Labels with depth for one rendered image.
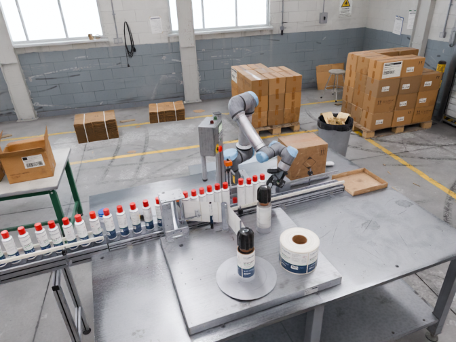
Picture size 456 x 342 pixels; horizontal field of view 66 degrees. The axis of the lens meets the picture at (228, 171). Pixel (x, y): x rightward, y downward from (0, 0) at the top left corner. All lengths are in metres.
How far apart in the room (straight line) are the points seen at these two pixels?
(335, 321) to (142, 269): 1.31
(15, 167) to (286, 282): 2.42
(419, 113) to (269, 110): 2.29
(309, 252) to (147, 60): 6.06
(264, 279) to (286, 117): 4.18
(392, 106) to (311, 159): 3.28
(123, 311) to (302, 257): 0.91
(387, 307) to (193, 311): 1.49
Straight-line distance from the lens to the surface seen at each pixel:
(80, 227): 2.17
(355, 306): 2.72
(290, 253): 1.82
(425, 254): 2.29
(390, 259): 2.18
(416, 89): 6.01
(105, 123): 5.99
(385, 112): 5.79
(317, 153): 2.71
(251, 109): 2.43
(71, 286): 2.66
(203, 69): 7.51
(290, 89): 5.65
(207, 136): 2.06
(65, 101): 7.65
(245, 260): 1.74
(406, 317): 2.76
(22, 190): 3.30
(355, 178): 2.89
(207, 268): 1.93
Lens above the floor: 2.21
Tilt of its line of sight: 28 degrees down
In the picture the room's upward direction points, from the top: 2 degrees counter-clockwise
